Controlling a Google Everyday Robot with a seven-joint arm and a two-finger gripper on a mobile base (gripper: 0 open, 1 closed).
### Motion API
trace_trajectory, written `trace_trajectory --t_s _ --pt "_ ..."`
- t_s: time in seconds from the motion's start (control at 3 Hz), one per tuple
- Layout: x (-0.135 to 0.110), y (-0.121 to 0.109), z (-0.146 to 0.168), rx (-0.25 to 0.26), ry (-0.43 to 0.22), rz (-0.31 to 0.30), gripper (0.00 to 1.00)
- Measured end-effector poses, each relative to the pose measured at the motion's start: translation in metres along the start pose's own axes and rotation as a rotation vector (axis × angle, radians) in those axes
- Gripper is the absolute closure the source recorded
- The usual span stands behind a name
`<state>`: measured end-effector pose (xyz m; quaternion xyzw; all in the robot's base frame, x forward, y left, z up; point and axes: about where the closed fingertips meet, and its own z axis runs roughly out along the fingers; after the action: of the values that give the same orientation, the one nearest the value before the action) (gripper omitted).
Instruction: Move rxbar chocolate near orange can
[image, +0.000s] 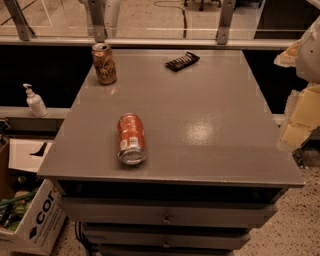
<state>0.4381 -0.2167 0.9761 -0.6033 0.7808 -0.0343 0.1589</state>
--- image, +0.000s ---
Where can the brown cardboard box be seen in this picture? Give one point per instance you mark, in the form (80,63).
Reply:
(8,178)

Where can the orange soda can lying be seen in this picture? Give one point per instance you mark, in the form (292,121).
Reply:
(131,140)

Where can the brown patterned upright can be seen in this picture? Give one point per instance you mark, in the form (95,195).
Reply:
(103,63)

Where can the white pump bottle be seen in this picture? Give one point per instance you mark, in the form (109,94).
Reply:
(35,102)

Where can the grey drawer cabinet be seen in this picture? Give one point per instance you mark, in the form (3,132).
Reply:
(213,169)

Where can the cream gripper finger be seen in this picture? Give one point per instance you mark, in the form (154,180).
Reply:
(288,57)
(302,115)

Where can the white cardboard box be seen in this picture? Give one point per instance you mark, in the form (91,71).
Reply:
(40,226)

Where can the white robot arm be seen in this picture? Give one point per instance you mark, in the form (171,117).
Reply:
(308,55)

